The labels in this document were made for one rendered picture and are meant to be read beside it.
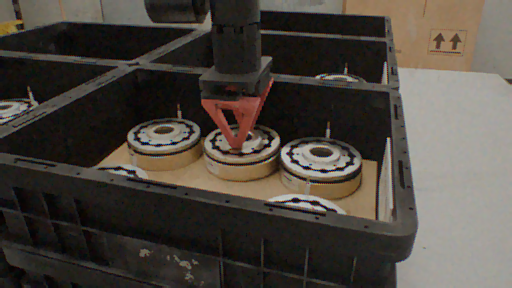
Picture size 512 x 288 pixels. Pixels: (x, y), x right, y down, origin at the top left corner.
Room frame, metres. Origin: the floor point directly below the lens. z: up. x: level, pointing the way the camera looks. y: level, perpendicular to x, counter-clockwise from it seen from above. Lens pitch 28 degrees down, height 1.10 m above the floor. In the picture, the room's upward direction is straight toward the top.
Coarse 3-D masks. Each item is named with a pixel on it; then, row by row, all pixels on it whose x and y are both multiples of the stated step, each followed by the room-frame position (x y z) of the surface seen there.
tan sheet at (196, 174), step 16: (112, 160) 0.46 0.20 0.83; (128, 160) 0.46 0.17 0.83; (368, 160) 0.46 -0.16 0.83; (160, 176) 0.42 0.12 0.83; (176, 176) 0.42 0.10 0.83; (192, 176) 0.42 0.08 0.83; (208, 176) 0.42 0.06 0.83; (272, 176) 0.42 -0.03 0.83; (368, 176) 0.42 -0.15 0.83; (224, 192) 0.38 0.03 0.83; (240, 192) 0.38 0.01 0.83; (256, 192) 0.38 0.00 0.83; (272, 192) 0.38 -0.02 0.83; (288, 192) 0.38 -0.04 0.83; (368, 192) 0.38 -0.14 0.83; (352, 208) 0.35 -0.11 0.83; (368, 208) 0.35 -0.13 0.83
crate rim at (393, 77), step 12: (192, 36) 0.79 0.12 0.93; (276, 36) 0.81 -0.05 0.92; (288, 36) 0.81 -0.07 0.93; (300, 36) 0.80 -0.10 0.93; (312, 36) 0.79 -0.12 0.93; (324, 36) 0.79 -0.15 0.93; (336, 36) 0.79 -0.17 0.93; (168, 48) 0.69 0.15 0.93; (144, 60) 0.61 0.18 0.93; (156, 60) 0.63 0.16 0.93; (396, 60) 0.61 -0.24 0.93; (396, 72) 0.55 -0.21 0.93; (360, 84) 0.49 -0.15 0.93; (372, 84) 0.49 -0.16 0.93; (396, 84) 0.49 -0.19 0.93
